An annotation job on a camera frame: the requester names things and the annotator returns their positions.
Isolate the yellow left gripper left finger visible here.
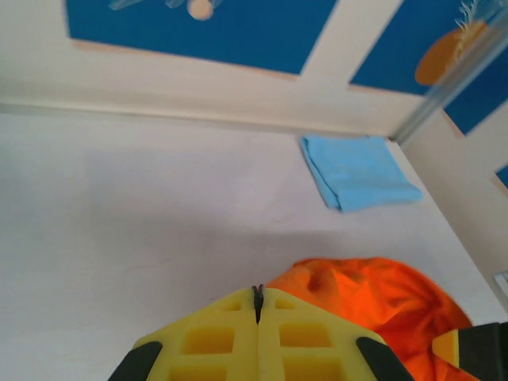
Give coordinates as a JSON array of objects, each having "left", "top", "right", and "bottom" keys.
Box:
[{"left": 106, "top": 286, "right": 261, "bottom": 381}]

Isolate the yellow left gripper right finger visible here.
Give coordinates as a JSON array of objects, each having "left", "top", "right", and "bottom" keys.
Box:
[{"left": 257, "top": 286, "right": 416, "bottom": 381}]

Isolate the orange t-shirt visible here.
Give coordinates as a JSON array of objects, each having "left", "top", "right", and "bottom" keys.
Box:
[{"left": 264, "top": 256, "right": 475, "bottom": 381}]

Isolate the light blue folded t-shirt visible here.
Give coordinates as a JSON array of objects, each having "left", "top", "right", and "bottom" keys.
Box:
[{"left": 299, "top": 133, "right": 424, "bottom": 214}]

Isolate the blue poster orange circle fern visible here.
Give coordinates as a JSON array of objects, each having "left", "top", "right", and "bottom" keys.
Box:
[{"left": 348, "top": 0, "right": 508, "bottom": 96}]

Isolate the blue poster peach circle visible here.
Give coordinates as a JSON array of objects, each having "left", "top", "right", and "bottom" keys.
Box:
[{"left": 65, "top": 0, "right": 338, "bottom": 76}]

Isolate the blue wall poster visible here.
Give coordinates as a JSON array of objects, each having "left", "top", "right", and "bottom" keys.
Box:
[{"left": 442, "top": 67, "right": 508, "bottom": 136}]

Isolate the aluminium frame post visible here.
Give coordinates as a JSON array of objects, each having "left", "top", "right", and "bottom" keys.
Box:
[{"left": 391, "top": 3, "right": 508, "bottom": 146}]

